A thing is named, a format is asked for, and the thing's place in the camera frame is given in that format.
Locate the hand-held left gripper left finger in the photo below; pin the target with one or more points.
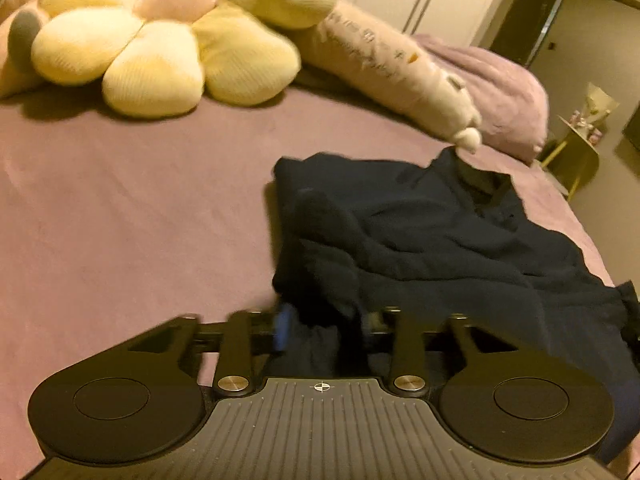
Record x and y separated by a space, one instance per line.
283 330

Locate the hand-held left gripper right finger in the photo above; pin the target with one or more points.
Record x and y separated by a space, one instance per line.
371 324

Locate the dark navy zip jacket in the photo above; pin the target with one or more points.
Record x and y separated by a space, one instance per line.
440 240

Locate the long white plush pillow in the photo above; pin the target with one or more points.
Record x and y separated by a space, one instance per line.
390 65

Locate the pink bed pillow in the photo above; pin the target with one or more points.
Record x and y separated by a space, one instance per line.
500 85

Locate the yellow side table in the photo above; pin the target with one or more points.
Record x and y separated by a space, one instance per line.
580 150

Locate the yellow flower plush pillow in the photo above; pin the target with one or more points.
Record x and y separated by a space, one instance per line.
165 45

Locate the wrapped flower bouquet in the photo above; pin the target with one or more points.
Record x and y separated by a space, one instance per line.
597 110

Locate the pink plush with grey spots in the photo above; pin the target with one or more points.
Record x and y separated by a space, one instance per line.
15 60

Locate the wall television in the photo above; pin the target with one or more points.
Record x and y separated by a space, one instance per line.
632 132

